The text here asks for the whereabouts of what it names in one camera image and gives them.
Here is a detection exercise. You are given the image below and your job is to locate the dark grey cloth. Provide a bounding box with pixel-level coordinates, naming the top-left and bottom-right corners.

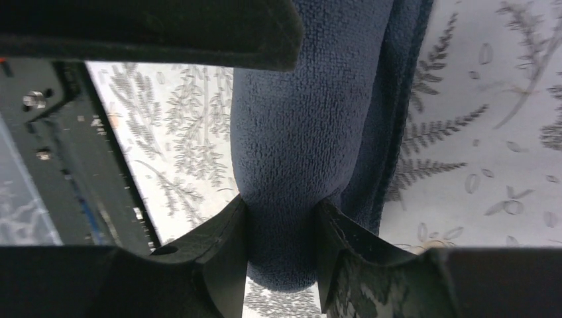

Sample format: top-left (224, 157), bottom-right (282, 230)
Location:
top-left (231, 0), bottom-right (433, 292)

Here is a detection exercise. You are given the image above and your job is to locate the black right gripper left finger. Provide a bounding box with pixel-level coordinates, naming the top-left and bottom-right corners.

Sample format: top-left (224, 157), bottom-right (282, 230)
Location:
top-left (1, 197), bottom-right (247, 317)

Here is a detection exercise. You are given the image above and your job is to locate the floral table cloth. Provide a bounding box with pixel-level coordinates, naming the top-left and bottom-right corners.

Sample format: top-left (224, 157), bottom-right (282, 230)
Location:
top-left (85, 0), bottom-right (562, 318)

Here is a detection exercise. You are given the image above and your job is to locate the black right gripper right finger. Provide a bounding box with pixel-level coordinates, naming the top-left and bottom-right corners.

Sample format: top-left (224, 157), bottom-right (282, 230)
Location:
top-left (315, 201), bottom-right (561, 317)

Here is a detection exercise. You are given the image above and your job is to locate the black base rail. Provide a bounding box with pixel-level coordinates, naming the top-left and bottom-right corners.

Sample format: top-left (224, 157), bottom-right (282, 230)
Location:
top-left (1, 58), bottom-right (160, 255)

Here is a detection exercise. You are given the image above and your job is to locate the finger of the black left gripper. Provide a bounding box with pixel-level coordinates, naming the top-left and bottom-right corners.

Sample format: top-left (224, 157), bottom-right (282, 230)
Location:
top-left (1, 0), bottom-right (304, 72)

